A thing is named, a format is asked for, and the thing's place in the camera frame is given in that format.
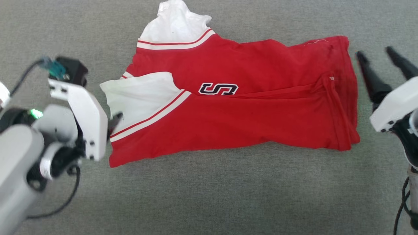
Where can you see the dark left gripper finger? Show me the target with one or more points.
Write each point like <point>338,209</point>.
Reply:
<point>114,123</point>

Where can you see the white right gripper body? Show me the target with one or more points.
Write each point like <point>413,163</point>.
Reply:
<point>398,104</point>

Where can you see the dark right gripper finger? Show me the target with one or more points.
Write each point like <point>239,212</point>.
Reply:
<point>405,65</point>
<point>374,81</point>

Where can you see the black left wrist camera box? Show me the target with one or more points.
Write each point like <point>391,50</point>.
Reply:
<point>75,70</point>

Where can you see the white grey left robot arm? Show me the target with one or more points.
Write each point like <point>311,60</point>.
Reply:
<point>16,163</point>

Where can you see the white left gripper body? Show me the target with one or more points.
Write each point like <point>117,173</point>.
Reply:
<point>89,124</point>

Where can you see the red and white jersey shirt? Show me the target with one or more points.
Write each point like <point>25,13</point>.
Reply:
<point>261,111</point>

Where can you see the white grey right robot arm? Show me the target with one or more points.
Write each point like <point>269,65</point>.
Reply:
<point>412,147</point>

